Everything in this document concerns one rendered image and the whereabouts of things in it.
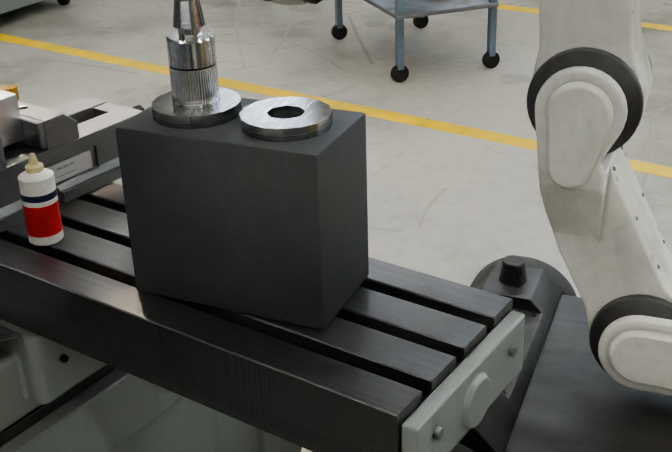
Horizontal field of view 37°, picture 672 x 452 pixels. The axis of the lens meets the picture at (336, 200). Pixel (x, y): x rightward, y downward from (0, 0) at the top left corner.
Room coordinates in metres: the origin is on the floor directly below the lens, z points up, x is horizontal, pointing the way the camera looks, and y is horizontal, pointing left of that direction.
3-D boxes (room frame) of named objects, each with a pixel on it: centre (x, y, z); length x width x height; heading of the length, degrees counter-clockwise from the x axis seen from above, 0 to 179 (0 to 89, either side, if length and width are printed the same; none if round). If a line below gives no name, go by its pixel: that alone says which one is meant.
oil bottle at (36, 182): (1.06, 0.34, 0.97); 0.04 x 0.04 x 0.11
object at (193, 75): (0.96, 0.14, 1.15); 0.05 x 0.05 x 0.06
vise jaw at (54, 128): (1.21, 0.39, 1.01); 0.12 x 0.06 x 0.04; 53
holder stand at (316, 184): (0.94, 0.09, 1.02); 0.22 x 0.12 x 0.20; 66
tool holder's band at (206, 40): (0.96, 0.14, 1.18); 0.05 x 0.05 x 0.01
